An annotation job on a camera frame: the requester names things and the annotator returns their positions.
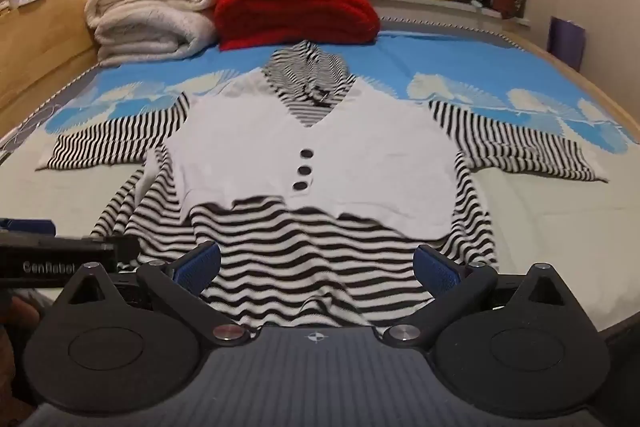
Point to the blue and cream bed blanket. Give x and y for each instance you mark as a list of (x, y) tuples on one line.
[(550, 217)]

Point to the red folded blanket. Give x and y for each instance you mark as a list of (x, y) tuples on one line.
[(295, 12)]

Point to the white rolled quilt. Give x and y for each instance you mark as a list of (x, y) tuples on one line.
[(150, 22)]

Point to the person's left hand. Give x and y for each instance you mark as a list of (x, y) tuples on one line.
[(17, 322)]

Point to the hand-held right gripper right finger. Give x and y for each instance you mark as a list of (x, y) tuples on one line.
[(436, 271)]

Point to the white window sill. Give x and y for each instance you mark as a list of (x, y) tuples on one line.
[(440, 9)]

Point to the purple bag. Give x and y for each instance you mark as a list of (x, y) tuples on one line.
[(566, 43)]

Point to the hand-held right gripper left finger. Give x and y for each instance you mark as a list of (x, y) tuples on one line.
[(200, 266)]

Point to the striped shirt with white vest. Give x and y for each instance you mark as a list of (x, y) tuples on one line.
[(320, 142)]

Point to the wooden headboard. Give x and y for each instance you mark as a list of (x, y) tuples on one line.
[(45, 42)]

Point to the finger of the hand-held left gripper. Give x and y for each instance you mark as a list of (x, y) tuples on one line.
[(25, 226)]

